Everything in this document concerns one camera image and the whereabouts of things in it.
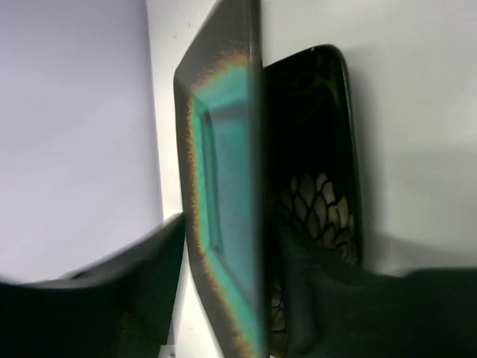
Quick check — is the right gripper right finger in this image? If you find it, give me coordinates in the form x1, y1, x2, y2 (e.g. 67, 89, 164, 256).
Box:
277, 226, 476, 357

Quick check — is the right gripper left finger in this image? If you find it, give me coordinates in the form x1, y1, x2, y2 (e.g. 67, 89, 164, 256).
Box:
1, 214, 186, 357

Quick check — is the black floral square plate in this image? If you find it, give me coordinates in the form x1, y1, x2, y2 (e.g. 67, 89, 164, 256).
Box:
262, 43, 363, 333

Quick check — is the teal square plate brown rim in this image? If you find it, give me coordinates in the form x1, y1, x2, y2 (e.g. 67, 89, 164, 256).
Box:
173, 1, 268, 357

